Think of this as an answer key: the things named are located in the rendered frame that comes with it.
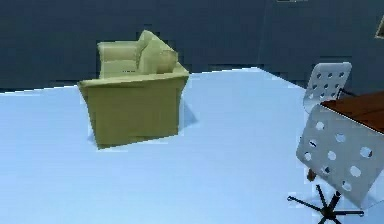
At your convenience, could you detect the brown wooden table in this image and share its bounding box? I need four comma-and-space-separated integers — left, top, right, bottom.
306, 90, 384, 183

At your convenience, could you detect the olive green cushion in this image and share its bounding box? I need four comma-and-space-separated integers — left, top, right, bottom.
135, 29, 179, 75

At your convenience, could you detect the white perforated swivel chair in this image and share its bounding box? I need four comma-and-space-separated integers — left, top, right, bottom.
287, 104, 384, 224
302, 61, 357, 114

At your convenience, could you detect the olive green sofa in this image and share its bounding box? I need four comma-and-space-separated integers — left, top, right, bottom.
77, 40, 190, 150

